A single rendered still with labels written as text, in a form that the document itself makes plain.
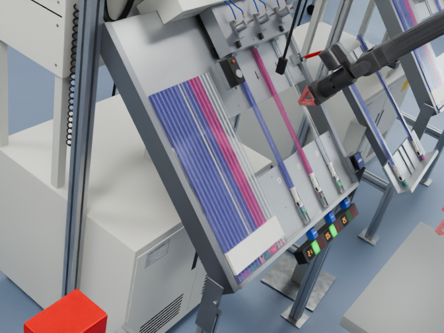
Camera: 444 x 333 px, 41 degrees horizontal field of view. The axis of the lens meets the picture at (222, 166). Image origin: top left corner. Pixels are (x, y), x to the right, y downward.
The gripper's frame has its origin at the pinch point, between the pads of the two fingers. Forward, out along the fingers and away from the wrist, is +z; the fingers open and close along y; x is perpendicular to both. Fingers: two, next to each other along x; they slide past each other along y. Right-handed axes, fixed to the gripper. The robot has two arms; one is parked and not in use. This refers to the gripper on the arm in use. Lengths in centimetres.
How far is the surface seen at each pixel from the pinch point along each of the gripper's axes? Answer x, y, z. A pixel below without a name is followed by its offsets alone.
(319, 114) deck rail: 6.6, -8.0, 2.3
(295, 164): 15.1, 15.3, 2.1
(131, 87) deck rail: -23, 60, -2
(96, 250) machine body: 8, 61, 46
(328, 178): 24.9, 3.1, 3.2
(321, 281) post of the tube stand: 72, -36, 63
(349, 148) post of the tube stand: 23.3, -27.7, 11.8
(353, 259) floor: 76, -61, 62
